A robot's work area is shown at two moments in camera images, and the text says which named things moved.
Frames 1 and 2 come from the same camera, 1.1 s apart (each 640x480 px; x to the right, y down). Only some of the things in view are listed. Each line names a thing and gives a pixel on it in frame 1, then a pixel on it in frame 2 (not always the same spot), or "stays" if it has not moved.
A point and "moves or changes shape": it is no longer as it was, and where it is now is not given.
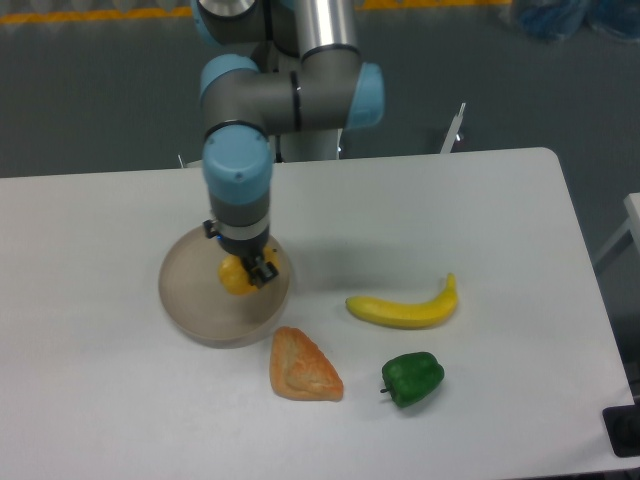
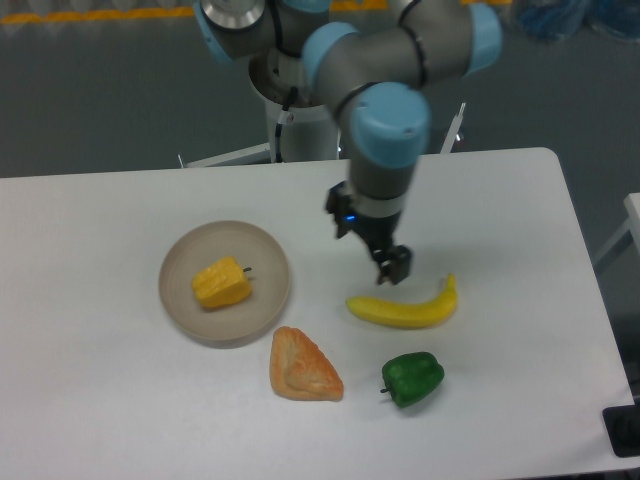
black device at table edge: (622, 424) stays
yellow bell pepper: (234, 275) moves or changes shape
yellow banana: (402, 315) stays
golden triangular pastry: (299, 369) stays
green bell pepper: (410, 377) stays
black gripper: (248, 250) to (378, 231)
